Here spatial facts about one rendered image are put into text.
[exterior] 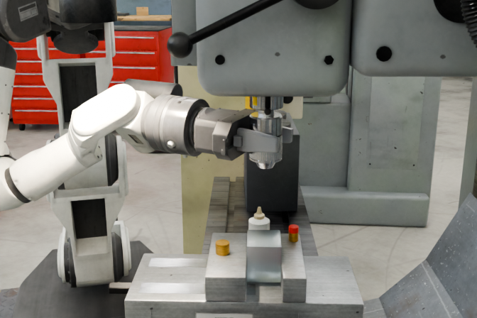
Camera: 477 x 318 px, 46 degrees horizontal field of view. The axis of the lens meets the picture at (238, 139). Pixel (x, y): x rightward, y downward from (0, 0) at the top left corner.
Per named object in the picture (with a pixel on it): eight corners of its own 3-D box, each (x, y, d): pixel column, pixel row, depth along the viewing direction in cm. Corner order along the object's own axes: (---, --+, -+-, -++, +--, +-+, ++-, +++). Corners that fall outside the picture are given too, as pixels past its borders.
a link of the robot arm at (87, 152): (139, 104, 84) (62, 149, 84) (165, 133, 91) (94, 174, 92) (127, 74, 87) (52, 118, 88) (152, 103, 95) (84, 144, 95)
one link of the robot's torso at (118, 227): (63, 260, 176) (59, 220, 172) (128, 253, 181) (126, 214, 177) (59, 294, 157) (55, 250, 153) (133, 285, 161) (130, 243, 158)
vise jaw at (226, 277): (204, 301, 82) (204, 276, 81) (212, 253, 97) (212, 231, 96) (245, 302, 82) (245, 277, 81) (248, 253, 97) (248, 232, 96)
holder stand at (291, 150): (245, 212, 132) (245, 128, 126) (243, 179, 153) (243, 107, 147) (297, 211, 132) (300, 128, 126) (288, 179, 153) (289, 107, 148)
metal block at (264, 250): (246, 282, 86) (246, 246, 85) (247, 263, 92) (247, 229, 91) (280, 282, 86) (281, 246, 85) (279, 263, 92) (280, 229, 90)
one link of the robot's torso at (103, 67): (54, 182, 150) (38, 1, 141) (121, 177, 154) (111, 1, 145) (49, 199, 135) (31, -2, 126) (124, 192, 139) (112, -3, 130)
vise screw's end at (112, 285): (108, 296, 90) (108, 284, 90) (111, 290, 92) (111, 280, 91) (134, 296, 90) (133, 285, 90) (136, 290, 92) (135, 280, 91)
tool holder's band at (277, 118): (267, 127, 77) (267, 120, 77) (242, 121, 80) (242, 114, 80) (289, 121, 80) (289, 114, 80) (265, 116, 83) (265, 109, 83)
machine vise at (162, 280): (125, 341, 85) (121, 275, 82) (145, 288, 99) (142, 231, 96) (361, 346, 84) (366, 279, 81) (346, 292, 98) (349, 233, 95)
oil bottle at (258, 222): (248, 265, 107) (248, 211, 104) (248, 255, 111) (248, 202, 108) (269, 265, 107) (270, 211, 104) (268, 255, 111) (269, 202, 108)
